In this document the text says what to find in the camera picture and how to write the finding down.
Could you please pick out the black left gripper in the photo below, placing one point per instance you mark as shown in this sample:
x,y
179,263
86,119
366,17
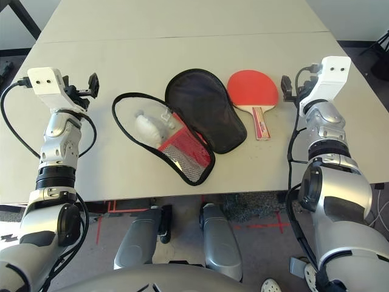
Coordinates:
x,y
80,97

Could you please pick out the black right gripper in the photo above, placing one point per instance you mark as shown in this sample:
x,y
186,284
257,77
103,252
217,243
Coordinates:
x,y
304,89

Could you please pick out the red ping-pong paddle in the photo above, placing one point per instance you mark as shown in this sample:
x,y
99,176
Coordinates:
x,y
252,88

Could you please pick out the red black paddle case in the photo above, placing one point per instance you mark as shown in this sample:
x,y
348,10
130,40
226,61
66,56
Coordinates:
x,y
206,106

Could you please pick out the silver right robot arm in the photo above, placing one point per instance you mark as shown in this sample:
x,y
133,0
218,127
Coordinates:
x,y
334,188

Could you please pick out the black foam floor mat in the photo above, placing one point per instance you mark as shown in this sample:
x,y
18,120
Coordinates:
x,y
6,70

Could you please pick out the black tripod stand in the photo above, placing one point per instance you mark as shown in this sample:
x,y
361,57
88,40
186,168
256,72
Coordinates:
x,y
380,51

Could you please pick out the grey speckled puzzle mat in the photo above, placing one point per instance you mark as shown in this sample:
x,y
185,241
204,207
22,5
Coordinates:
x,y
7,225

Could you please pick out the grey left robot leg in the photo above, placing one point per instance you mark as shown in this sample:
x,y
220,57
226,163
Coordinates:
x,y
139,237

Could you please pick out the grey robot leg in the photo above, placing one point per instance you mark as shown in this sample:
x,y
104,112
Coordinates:
x,y
218,237
139,237

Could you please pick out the grey right robot leg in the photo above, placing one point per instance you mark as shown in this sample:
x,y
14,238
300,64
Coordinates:
x,y
218,237

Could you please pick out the grey foot pedal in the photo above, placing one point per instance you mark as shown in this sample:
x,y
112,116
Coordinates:
x,y
296,266

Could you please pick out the white perforated shoe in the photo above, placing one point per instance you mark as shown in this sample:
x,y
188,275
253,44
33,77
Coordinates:
x,y
310,275
270,286

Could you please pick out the grey robot torso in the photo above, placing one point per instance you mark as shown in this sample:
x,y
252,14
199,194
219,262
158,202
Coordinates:
x,y
152,280

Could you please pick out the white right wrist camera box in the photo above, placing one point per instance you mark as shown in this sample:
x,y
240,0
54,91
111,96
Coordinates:
x,y
331,79

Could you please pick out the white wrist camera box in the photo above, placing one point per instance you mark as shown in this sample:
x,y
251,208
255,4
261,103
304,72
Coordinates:
x,y
331,79
45,83

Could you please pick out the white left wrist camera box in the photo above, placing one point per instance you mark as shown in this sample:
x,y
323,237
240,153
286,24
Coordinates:
x,y
45,83

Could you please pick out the black metal table frame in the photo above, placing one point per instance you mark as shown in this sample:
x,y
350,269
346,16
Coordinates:
x,y
28,25

